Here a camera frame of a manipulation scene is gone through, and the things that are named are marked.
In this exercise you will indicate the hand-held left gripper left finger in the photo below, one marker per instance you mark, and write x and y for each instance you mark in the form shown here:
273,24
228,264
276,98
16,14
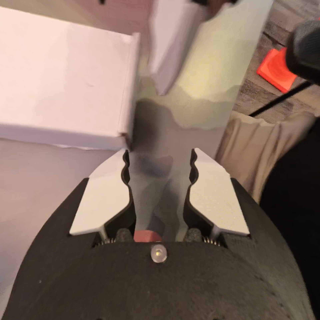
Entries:
102,200

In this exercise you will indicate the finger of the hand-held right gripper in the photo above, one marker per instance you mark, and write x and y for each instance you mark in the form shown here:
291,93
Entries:
172,42

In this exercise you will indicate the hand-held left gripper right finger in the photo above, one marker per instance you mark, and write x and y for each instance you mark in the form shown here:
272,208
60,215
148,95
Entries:
217,200

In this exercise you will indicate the white cardboard box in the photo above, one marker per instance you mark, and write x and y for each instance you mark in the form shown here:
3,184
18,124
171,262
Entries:
62,80

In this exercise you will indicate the beige cloth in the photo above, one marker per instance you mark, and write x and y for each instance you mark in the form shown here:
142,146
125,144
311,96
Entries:
252,150

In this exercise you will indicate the person's black clothing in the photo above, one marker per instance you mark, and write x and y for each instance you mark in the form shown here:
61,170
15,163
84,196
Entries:
295,200

